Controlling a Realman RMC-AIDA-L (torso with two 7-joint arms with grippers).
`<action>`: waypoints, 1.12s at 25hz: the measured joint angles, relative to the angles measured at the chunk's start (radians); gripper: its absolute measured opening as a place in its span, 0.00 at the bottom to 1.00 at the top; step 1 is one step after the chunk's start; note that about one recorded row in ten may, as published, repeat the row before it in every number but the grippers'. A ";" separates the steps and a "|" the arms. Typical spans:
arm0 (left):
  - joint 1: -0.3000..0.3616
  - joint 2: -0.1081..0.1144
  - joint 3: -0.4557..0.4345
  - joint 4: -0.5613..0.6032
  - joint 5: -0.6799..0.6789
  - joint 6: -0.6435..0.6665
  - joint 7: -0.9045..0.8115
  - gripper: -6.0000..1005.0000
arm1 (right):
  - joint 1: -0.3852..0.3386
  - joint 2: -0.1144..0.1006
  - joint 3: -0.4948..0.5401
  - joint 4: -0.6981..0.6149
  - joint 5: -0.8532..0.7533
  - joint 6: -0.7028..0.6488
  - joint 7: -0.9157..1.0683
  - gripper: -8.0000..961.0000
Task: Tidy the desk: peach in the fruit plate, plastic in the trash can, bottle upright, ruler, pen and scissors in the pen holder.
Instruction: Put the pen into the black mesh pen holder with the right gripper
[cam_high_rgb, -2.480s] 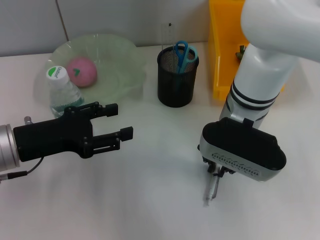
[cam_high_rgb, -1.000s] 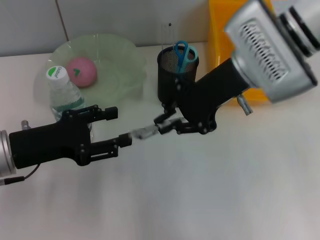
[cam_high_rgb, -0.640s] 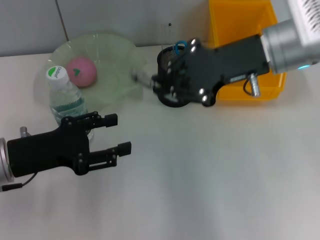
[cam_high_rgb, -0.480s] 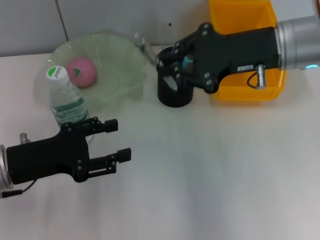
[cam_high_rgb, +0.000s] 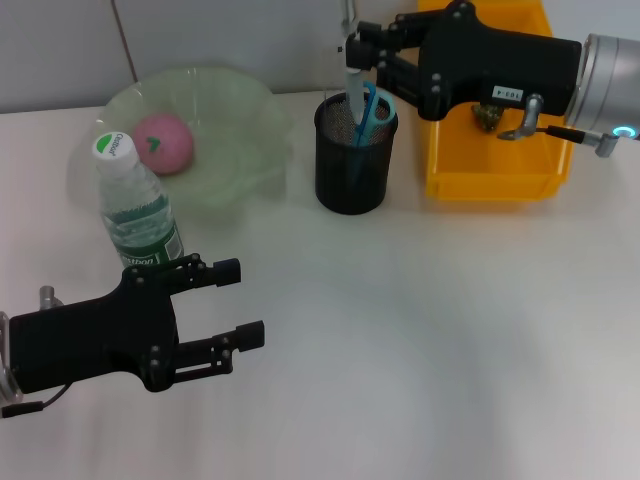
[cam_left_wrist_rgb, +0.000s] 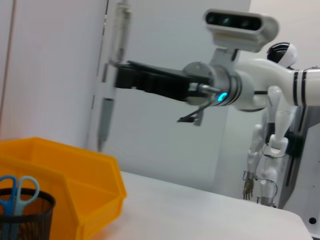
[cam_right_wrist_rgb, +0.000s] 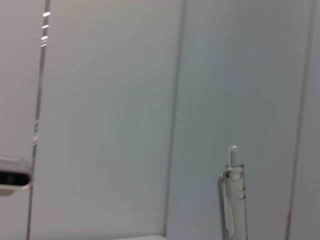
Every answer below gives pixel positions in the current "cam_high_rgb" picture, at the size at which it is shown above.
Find yellow plastic bin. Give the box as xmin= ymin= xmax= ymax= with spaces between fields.
xmin=417 ymin=0 xmax=574 ymax=203

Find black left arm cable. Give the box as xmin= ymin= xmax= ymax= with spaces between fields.
xmin=0 ymin=382 xmax=71 ymax=420

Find black mesh pen holder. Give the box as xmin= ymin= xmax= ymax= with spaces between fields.
xmin=313 ymin=91 xmax=400 ymax=216

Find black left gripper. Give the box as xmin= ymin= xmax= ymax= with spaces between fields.
xmin=7 ymin=253 xmax=243 ymax=394

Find green plastic wrapper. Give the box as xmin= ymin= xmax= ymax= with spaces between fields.
xmin=472 ymin=103 xmax=504 ymax=134

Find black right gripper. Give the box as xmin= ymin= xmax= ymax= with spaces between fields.
xmin=345 ymin=0 xmax=584 ymax=122

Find pink toy peach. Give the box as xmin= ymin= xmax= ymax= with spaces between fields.
xmin=132 ymin=113 xmax=195 ymax=176

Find grey white pen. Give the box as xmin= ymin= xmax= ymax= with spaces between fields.
xmin=339 ymin=0 xmax=369 ymax=126

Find blue scissors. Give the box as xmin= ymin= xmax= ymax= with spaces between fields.
xmin=347 ymin=81 xmax=396 ymax=187

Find green glass fruit plate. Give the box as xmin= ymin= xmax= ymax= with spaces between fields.
xmin=94 ymin=66 xmax=296 ymax=224

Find clear green-label water bottle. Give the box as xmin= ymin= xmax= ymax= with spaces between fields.
xmin=91 ymin=129 xmax=186 ymax=271

